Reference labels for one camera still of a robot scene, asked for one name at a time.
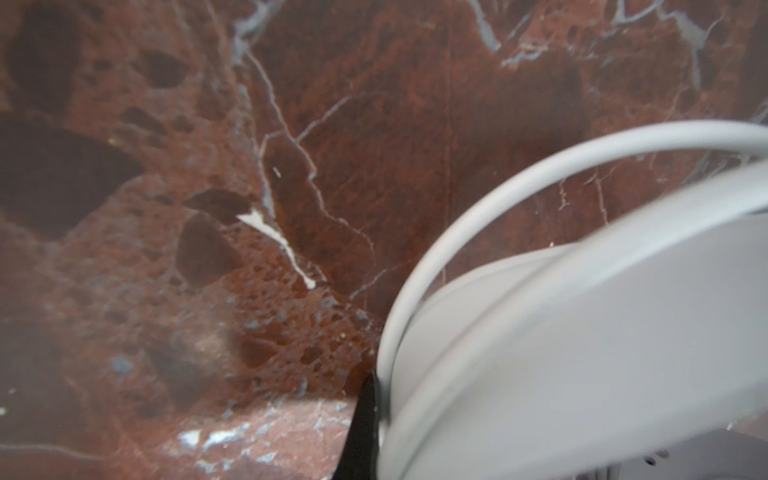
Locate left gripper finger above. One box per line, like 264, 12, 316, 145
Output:
331, 373, 382, 480

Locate white headphones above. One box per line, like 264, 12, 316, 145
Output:
373, 120, 767, 479

